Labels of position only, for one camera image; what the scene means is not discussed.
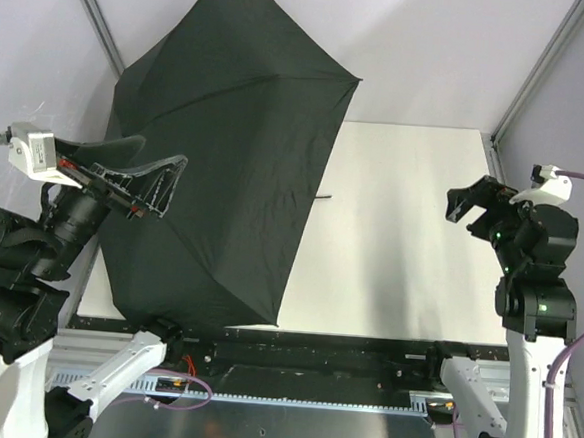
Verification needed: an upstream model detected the black folding umbrella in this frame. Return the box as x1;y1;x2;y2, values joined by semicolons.
99;0;359;328

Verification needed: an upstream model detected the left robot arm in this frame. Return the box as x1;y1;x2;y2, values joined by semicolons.
0;122;187;438

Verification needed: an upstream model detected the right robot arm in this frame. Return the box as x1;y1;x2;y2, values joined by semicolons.
439;175;579;438

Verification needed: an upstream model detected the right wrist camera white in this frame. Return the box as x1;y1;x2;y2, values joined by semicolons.
509;165;573;206

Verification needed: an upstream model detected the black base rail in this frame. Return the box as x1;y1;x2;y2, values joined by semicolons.
64;313;515;416

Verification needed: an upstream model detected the grey slotted cable duct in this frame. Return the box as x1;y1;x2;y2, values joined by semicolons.
46;364;461;422

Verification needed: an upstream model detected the left aluminium frame post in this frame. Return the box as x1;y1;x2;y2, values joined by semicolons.
80;0;125;78

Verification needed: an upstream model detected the aluminium frame post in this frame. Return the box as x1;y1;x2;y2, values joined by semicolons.
80;0;125;78
490;0;584;151

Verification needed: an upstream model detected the right aluminium frame post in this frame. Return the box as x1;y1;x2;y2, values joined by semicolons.
490;0;584;151

